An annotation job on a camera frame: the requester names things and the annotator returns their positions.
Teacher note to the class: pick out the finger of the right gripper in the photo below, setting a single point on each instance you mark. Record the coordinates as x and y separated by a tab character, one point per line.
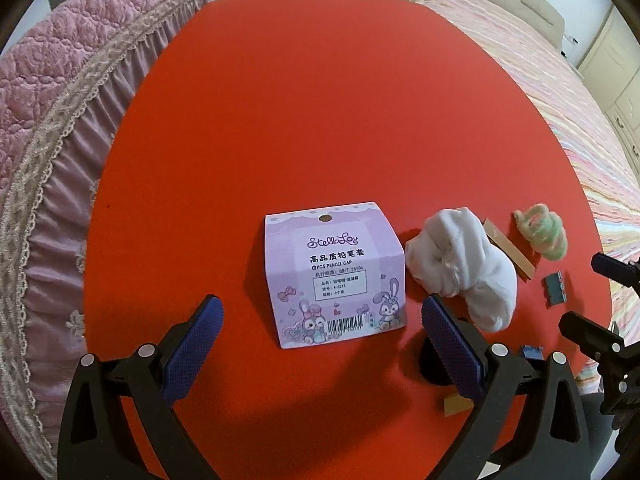
626	274
593	340

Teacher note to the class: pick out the purple pencil cap card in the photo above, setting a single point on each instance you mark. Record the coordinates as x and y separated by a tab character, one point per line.
334	274

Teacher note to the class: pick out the green pink fuzzy wad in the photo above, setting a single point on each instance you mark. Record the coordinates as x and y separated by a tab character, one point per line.
544	230

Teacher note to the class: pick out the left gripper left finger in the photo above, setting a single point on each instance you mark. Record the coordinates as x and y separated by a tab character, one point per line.
95	439

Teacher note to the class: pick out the red table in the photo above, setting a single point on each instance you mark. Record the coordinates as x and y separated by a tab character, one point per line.
264	106

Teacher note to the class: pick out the wooden clothespin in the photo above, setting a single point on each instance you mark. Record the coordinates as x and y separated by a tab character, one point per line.
455	404

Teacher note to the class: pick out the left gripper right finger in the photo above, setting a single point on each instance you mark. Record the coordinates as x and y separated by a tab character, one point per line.
527	416

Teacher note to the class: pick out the blue plastic clip piece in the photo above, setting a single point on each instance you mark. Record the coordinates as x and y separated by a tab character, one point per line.
554	288

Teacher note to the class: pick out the flat wooden stick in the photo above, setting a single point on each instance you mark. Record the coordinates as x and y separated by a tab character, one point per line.
523	265

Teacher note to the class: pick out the pink quilted bed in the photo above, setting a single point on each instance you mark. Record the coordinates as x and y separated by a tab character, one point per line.
65	87

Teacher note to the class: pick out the striped bedspread bed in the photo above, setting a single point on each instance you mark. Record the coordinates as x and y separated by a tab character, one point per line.
587	138

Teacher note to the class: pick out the white tissue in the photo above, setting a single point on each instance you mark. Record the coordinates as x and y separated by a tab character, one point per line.
452	256

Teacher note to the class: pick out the cream wardrobe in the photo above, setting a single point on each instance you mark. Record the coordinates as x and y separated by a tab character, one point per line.
611	74

